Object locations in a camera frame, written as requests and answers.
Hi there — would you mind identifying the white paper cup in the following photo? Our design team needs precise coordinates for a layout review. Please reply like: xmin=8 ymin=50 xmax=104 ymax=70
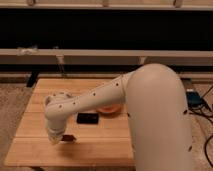
xmin=44 ymin=92 xmax=72 ymax=106

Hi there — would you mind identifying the black cable on floor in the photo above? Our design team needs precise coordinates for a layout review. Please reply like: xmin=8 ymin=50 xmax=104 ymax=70
xmin=189 ymin=84 xmax=213 ymax=168

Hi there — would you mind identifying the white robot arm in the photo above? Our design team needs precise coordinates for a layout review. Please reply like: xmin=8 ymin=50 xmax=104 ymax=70
xmin=45 ymin=64 xmax=194 ymax=171

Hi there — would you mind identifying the wooden bench rail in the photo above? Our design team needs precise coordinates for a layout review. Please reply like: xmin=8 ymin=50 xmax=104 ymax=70
xmin=0 ymin=48 xmax=213 ymax=66

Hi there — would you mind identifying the black rectangular block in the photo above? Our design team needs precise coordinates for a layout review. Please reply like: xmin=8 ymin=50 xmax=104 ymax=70
xmin=77 ymin=113 xmax=99 ymax=124

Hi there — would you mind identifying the orange round plate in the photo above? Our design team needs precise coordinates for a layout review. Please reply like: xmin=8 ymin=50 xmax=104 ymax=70
xmin=97 ymin=104 xmax=121 ymax=114

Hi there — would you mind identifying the blue device on floor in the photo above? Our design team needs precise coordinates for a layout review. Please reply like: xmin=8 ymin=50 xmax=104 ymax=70
xmin=186 ymin=89 xmax=202 ymax=107

